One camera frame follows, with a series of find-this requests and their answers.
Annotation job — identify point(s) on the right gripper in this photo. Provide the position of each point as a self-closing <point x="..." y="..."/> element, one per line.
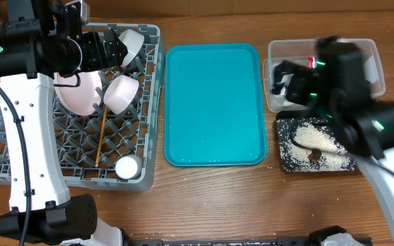
<point x="297" y="86"/>

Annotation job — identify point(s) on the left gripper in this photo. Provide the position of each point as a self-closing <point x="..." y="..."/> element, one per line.
<point x="97" y="61"/>

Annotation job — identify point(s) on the grey bowl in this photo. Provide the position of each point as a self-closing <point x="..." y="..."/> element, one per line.
<point x="133" y="42"/>

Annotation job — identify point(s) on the pink bowl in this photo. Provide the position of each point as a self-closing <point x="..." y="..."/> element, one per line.
<point x="120" y="93"/>

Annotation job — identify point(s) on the large white plate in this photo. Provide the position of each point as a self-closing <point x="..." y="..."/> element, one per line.
<point x="79" y="99"/>

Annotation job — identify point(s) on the white cup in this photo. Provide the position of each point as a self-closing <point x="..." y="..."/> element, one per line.
<point x="128" y="167"/>

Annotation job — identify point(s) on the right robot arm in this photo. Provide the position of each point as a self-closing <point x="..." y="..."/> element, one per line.
<point x="366" y="130"/>

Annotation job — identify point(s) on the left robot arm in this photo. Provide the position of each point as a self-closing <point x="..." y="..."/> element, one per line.
<point x="42" y="210"/>

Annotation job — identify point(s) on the red snack wrapper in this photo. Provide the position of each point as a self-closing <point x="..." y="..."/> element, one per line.
<point x="311" y="62"/>

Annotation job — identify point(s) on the clear plastic bin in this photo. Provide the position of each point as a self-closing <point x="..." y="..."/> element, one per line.
<point x="299" y="52"/>

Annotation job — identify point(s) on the black tray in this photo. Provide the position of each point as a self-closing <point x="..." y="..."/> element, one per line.
<point x="286" y="136"/>

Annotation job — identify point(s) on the spilled rice pile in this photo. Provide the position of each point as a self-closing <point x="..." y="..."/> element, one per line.
<point x="313" y="150"/>

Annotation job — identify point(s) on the brown food scrap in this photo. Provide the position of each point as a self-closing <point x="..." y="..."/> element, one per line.
<point x="315" y="155"/>

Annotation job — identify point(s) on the grey plastic dish rack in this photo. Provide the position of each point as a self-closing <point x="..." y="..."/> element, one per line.
<point x="132" y="132"/>

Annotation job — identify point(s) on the teal plastic tray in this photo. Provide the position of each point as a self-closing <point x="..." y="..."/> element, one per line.
<point x="213" y="106"/>

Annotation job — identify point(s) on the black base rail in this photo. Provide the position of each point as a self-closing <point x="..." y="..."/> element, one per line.
<point x="281" y="241"/>

